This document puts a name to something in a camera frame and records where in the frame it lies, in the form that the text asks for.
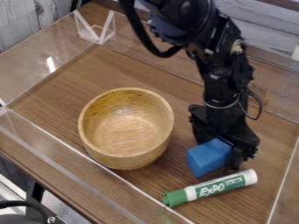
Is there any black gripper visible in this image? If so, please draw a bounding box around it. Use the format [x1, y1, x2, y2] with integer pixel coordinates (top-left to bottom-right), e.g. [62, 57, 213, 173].
[188, 102, 260, 171]

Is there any blue rectangular block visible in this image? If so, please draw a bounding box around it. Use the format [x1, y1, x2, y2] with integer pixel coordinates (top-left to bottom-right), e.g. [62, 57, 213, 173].
[186, 138, 230, 178]

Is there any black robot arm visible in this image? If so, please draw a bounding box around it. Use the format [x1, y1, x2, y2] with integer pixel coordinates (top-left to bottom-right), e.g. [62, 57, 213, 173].
[118, 0, 260, 169]

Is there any brown wooden bowl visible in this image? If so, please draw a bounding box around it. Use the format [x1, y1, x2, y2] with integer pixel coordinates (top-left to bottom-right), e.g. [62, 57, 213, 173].
[77, 87, 173, 170]

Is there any green Expo marker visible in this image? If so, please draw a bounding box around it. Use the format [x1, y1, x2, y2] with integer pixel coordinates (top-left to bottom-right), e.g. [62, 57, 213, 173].
[162, 169, 257, 207]

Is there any black metal stand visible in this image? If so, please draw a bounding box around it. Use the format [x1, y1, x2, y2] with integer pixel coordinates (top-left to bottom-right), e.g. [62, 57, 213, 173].
[0, 156, 65, 224]

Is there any clear acrylic enclosure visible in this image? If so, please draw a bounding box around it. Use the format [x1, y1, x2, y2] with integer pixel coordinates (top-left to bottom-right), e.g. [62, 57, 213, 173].
[0, 4, 299, 224]

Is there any black cable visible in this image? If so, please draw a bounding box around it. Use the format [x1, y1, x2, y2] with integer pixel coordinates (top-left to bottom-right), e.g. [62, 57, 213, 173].
[0, 197, 42, 224]

